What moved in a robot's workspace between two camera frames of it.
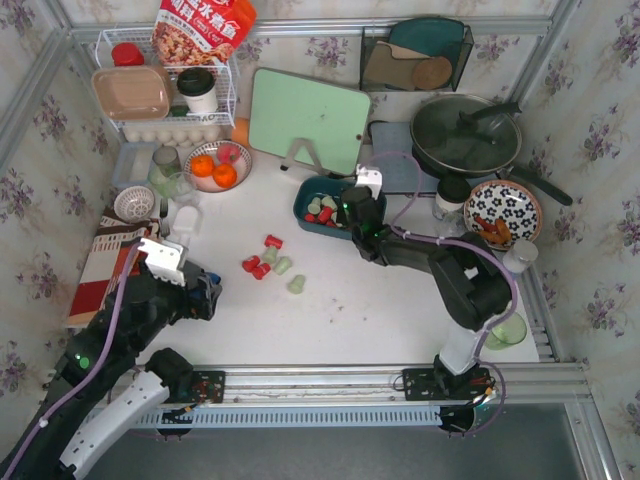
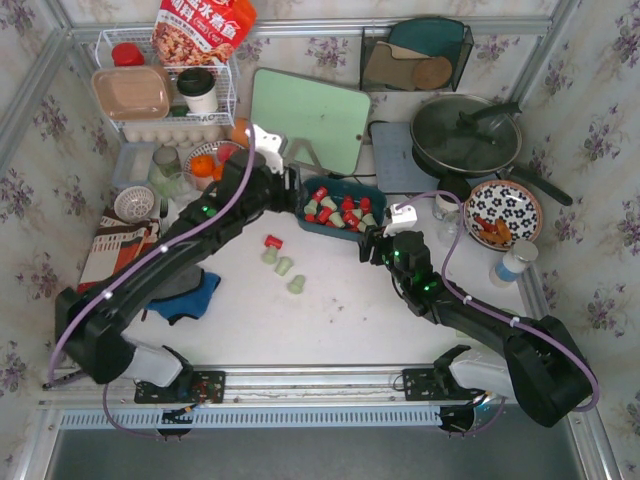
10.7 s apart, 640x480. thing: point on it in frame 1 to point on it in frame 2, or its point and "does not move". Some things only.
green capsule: (334, 216) does not move
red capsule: (325, 214) does not move
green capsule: (328, 201) does not move
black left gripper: (208, 297) to (291, 185)
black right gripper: (358, 201) to (368, 244)
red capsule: (250, 264) to (320, 193)
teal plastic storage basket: (317, 204) does not move
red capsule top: (270, 241) does not move
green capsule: (315, 207) does not move
